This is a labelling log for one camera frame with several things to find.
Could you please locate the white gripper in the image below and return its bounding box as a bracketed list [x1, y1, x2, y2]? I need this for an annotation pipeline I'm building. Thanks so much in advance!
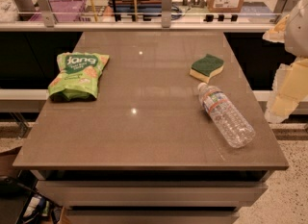
[263, 0, 308, 124]

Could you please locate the clear plastic water bottle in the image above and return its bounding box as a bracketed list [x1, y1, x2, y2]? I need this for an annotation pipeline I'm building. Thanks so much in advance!
[197, 83, 256, 148]

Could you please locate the green rice chip bag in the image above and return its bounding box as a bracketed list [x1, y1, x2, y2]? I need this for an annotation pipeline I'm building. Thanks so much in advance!
[48, 52, 110, 102]

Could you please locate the green and yellow sponge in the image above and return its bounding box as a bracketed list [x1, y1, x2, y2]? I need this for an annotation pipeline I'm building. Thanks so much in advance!
[190, 54, 224, 84]

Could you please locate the purple plastic crate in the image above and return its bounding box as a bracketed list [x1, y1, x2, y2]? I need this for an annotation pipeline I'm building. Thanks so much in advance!
[28, 0, 88, 23]

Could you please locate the grey drawer cabinet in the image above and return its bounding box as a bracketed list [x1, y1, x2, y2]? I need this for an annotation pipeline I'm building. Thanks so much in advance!
[30, 169, 275, 224]

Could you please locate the glass railing with metal posts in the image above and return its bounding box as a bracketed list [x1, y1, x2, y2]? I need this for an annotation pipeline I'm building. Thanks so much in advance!
[0, 5, 284, 32]

